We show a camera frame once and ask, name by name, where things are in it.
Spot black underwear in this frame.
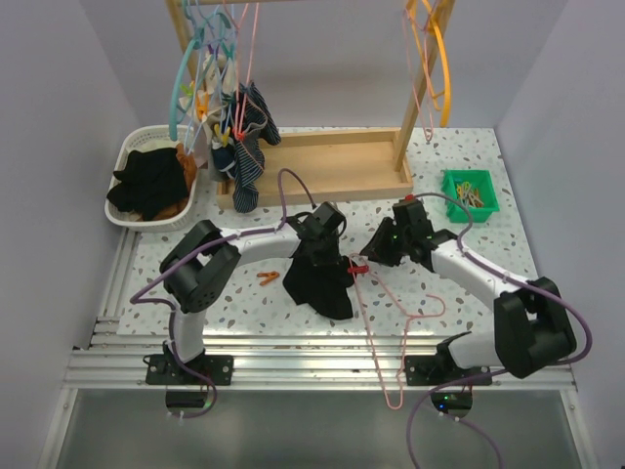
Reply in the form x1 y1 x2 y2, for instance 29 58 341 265
106 148 189 221
282 256 354 320

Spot aluminium mounting rail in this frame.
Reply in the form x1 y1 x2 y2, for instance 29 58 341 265
62 229 577 392

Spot red clothespin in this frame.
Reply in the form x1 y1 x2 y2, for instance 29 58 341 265
347 259 369 276

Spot striped navy underwear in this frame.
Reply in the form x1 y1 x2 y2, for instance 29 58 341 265
211 81 281 213

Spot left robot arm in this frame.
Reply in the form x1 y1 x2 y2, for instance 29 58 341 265
144 202 354 386

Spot mauve cream underwear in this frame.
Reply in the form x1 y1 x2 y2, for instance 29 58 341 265
180 53 236 125

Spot purple cable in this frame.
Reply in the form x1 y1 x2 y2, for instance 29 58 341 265
129 168 316 421
404 192 595 469

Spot colourful clips in bin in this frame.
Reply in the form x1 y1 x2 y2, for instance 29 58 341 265
455 181 484 208

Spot white laundry basket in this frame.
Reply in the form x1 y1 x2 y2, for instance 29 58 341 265
104 124 198 233

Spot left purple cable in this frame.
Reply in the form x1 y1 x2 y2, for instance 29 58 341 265
129 168 316 421

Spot teal plastic hanger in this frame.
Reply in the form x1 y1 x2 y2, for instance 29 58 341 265
168 33 202 141

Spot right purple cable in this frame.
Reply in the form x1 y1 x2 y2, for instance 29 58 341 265
404 192 595 469

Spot wooden clothes rack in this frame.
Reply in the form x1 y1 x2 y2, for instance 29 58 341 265
165 0 455 209

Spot yellow plastic hanger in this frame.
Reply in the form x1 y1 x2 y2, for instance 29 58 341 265
430 1 455 128

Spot green clip bin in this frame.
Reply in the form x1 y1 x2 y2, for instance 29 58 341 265
441 169 499 223

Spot orange clothespin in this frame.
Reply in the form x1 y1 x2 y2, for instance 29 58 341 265
257 271 280 286

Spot blue wire hanger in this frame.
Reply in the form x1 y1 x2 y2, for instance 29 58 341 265
182 1 237 152

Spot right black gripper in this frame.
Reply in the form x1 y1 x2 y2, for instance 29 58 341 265
360 217 411 267

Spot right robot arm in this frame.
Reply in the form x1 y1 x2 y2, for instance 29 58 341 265
360 199 577 386

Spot brown cloth in basket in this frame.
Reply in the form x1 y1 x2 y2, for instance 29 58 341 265
176 143 197 191

